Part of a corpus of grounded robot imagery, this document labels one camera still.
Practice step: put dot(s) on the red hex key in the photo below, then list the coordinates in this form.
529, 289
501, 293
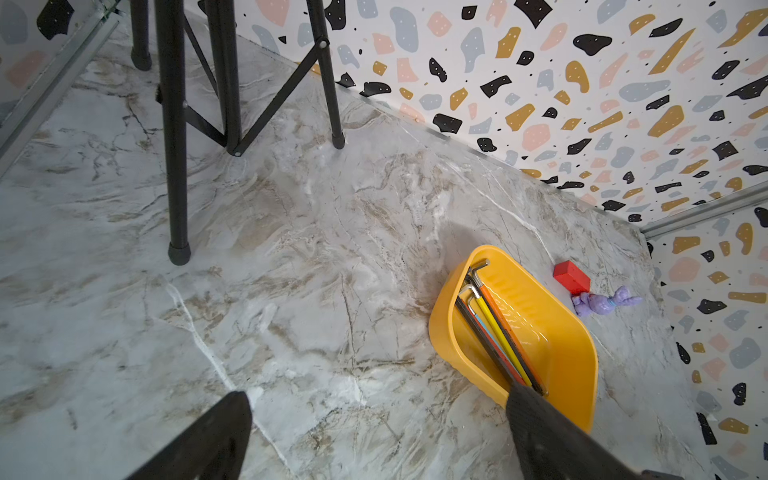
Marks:
494, 350

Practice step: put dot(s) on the aluminium corner post left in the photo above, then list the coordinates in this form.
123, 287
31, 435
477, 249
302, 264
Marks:
44, 46

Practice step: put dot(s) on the orange hex key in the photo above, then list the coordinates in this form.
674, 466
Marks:
473, 277

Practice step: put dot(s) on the yellow hex key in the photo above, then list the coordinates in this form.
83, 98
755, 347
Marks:
502, 339

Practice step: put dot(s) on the aluminium corner post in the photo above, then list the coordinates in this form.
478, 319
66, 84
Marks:
44, 46
753, 195

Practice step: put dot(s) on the aluminium corner post right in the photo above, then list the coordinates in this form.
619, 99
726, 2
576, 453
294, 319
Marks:
753, 195

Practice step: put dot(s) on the black perforated music stand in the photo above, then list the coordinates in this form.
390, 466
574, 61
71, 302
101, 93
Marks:
174, 33

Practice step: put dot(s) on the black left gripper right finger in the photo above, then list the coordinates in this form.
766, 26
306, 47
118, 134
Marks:
550, 446

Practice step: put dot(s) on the yellow plastic storage box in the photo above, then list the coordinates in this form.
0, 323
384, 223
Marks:
557, 344

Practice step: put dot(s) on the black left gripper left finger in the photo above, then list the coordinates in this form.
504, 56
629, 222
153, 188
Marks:
213, 447

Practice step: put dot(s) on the red block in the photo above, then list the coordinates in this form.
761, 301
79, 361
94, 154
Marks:
571, 277

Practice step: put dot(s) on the long black hex key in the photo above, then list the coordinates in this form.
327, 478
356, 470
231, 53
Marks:
464, 307

